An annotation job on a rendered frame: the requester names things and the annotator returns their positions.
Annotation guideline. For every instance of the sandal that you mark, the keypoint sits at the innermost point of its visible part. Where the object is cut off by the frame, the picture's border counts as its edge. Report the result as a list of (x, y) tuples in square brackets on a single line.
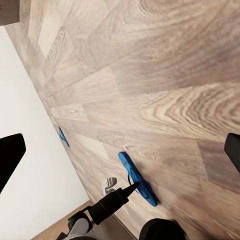
[(142, 188)]

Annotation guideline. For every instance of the sliding door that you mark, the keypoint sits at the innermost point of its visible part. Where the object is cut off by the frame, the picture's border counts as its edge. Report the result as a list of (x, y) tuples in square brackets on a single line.
[(53, 232)]

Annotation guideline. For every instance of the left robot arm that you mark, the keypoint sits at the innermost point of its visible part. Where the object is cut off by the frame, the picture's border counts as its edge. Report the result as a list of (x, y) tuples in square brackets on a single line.
[(112, 202)]

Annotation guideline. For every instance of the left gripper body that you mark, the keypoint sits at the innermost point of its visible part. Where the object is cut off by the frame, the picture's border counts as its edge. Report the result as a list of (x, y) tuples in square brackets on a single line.
[(114, 201)]

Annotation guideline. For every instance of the bench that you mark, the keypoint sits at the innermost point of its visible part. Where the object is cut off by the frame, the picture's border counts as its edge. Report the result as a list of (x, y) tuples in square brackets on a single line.
[(111, 229)]

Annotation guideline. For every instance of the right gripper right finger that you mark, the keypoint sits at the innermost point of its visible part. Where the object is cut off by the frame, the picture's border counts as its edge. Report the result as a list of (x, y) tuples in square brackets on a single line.
[(232, 149)]

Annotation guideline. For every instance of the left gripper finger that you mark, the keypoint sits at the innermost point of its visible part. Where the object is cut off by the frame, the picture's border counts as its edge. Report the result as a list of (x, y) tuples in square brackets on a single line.
[(131, 188)]

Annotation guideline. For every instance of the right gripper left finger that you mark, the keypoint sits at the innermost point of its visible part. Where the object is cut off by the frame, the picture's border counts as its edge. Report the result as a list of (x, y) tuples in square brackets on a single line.
[(12, 150)]

